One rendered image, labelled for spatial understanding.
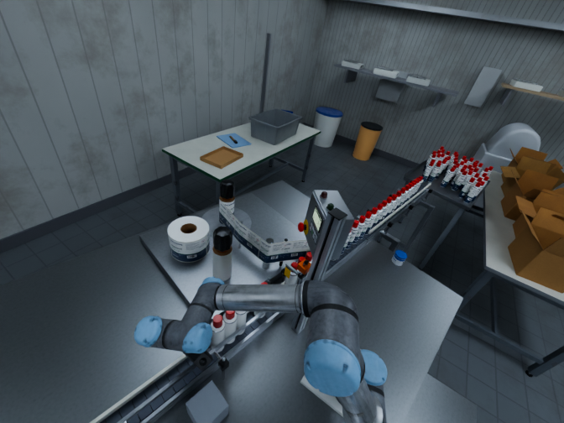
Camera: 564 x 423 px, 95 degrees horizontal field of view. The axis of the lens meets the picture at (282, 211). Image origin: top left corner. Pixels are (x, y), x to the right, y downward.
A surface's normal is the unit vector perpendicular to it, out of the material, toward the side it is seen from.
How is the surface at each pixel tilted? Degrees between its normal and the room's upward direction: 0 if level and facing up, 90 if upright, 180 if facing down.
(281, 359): 0
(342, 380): 86
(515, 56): 90
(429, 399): 0
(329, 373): 87
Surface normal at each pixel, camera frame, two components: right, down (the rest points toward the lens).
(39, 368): 0.15, -0.79
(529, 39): -0.55, 0.44
